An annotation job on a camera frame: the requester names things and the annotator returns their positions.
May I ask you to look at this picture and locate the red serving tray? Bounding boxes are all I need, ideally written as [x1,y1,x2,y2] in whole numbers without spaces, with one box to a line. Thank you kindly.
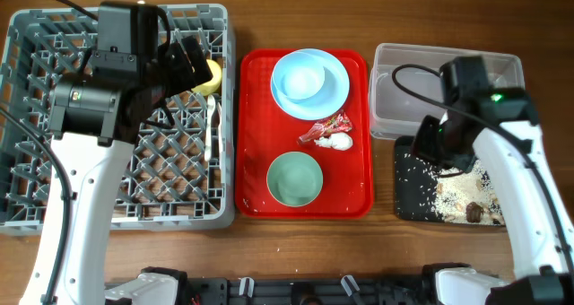
[235,48,374,220]

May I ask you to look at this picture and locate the yellow plastic cup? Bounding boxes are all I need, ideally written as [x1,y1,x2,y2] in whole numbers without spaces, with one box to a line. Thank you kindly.
[191,58,223,97]

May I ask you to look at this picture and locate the green bowl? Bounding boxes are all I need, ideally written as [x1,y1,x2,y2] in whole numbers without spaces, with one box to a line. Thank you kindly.
[266,152,324,208]

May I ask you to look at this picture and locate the black waste tray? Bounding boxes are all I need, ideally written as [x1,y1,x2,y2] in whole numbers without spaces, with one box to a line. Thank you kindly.
[393,135,508,227]

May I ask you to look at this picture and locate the rice and food scraps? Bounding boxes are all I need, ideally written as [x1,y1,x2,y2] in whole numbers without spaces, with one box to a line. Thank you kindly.
[403,152,506,226]

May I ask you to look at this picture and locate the clear plastic bin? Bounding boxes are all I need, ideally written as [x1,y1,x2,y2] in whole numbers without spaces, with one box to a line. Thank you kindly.
[369,43,525,140]

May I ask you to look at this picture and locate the red snack wrapper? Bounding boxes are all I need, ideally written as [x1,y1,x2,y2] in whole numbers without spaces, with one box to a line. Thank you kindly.
[297,109,353,144]

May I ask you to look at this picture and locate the light blue plate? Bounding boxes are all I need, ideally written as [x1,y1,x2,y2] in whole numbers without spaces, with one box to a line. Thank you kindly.
[270,48,350,120]

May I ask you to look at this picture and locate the grey dishwasher rack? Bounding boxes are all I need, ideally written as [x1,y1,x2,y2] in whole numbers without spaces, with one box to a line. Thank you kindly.
[1,4,236,236]

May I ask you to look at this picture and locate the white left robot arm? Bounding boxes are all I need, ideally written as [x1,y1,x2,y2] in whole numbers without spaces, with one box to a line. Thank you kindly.
[22,1,212,304]

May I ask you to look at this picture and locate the white plastic spoon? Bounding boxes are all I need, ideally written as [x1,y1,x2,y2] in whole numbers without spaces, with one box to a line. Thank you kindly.
[204,94,216,162]

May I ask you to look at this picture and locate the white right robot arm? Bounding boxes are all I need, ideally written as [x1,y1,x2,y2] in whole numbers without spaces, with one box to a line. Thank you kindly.
[412,57,573,304]

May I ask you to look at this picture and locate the crumpled white tissue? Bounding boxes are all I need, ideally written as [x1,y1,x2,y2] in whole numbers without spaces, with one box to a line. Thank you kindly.
[314,133,353,151]

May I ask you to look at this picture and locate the light blue bowl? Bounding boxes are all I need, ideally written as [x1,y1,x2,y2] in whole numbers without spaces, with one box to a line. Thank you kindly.
[272,51,326,101]

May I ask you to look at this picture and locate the white plastic fork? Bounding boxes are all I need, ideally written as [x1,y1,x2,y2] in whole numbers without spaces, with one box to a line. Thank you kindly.
[216,102,224,185]

